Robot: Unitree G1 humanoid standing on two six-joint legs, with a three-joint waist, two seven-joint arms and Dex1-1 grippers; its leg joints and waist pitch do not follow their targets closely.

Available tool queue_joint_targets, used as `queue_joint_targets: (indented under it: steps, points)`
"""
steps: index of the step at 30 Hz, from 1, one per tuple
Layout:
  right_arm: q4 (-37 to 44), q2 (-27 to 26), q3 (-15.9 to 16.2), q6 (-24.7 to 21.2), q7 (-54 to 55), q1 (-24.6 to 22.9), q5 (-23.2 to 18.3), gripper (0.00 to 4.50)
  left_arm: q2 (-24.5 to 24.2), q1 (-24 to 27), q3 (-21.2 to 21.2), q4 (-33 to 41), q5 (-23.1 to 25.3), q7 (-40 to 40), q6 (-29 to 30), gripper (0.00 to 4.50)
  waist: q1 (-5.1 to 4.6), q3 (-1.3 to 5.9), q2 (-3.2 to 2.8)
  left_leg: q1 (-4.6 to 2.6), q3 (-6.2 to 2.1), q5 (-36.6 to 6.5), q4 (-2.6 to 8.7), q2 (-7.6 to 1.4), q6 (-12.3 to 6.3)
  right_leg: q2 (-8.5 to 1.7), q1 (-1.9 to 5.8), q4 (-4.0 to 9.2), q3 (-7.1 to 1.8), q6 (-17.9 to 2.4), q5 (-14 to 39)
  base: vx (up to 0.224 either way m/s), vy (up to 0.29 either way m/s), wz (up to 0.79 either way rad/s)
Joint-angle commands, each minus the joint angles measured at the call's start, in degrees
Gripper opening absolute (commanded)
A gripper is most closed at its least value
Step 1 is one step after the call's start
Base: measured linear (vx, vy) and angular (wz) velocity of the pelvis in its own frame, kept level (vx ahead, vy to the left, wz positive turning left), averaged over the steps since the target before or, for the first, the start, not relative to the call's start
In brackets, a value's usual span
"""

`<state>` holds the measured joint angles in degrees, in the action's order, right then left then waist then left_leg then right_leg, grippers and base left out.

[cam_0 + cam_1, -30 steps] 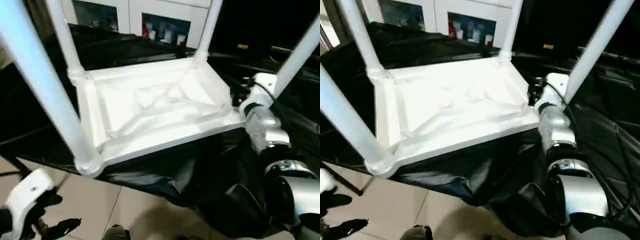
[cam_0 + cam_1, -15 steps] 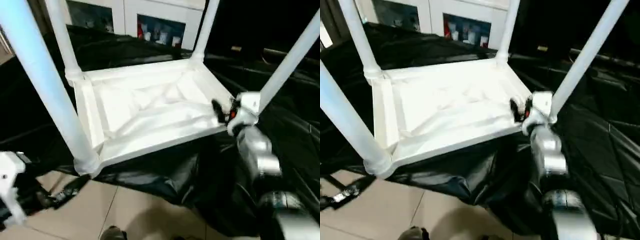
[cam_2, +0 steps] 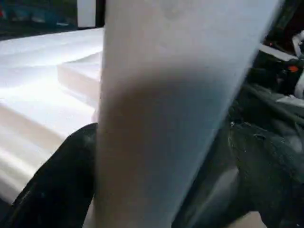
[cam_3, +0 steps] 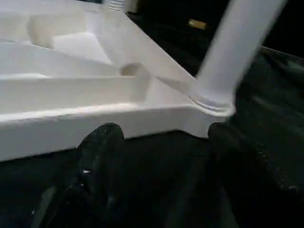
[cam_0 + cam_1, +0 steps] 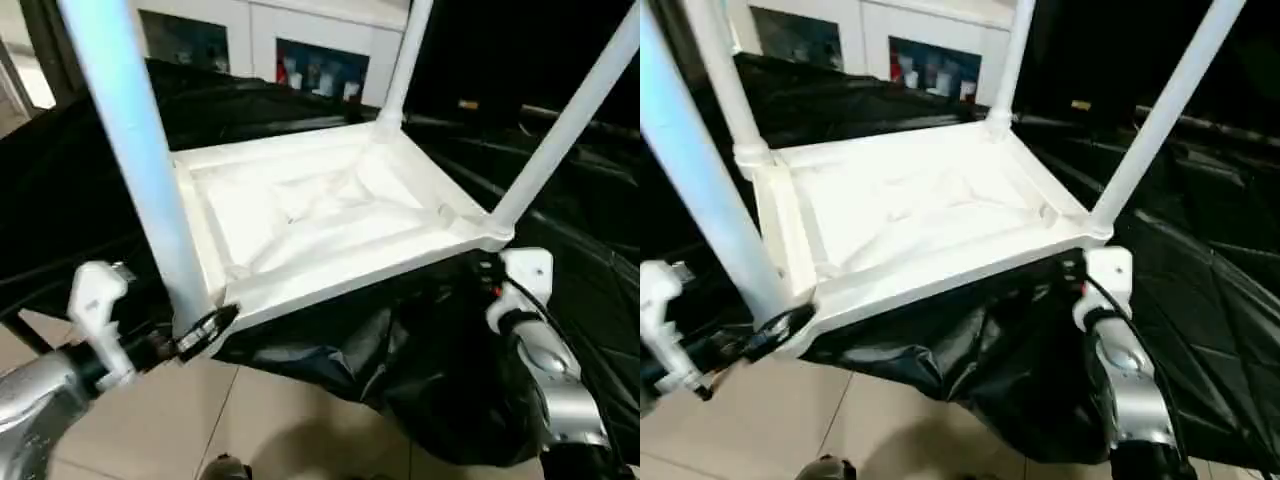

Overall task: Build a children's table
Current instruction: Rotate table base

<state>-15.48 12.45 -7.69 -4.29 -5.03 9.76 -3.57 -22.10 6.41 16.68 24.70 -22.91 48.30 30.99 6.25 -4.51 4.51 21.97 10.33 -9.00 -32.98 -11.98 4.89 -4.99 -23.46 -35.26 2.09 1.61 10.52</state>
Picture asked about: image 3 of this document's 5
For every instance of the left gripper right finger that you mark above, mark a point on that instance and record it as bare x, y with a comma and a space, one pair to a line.
270, 175

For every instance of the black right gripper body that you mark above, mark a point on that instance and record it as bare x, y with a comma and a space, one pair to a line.
278, 71

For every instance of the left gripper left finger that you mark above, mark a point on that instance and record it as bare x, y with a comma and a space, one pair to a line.
57, 185

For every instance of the white plastic table top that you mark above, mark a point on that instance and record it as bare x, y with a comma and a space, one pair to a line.
42, 95

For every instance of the white plastic table leg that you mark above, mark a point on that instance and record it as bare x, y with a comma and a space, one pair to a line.
171, 104

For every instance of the black mat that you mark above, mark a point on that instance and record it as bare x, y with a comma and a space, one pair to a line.
266, 104

